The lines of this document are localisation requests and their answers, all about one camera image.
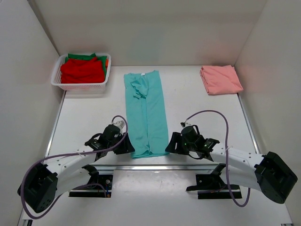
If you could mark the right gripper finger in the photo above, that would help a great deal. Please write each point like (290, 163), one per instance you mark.
(176, 139)
(172, 147)

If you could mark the orange t shirt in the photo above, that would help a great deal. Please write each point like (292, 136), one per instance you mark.
(106, 63)

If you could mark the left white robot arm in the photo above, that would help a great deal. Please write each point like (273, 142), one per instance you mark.
(51, 177)

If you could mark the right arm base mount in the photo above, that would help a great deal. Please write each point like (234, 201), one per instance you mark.
(210, 186)

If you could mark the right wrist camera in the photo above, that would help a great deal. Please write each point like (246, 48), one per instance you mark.
(185, 124)

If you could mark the teal t shirt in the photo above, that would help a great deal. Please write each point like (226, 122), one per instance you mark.
(146, 115)

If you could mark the folded pink t shirt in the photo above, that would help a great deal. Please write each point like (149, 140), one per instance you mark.
(220, 80)

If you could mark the metal table rail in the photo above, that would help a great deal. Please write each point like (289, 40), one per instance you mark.
(155, 167)

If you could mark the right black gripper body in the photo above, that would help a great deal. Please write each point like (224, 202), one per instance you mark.
(188, 147)

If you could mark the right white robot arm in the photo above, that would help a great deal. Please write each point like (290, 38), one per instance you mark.
(267, 173)

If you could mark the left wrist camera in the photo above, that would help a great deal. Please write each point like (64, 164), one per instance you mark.
(119, 124)

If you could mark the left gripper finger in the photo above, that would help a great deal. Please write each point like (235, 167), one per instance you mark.
(126, 144)
(119, 150)

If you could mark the red t shirt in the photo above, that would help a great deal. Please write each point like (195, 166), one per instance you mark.
(82, 71)

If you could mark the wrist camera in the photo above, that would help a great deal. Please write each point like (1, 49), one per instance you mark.
(119, 124)
(185, 124)

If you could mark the white plastic basket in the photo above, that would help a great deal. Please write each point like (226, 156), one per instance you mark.
(56, 77)

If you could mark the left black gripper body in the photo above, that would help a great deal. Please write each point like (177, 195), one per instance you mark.
(113, 142)

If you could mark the green t shirt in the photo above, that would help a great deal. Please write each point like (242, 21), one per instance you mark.
(88, 57)

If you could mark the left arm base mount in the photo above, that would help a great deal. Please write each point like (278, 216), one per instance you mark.
(98, 186)

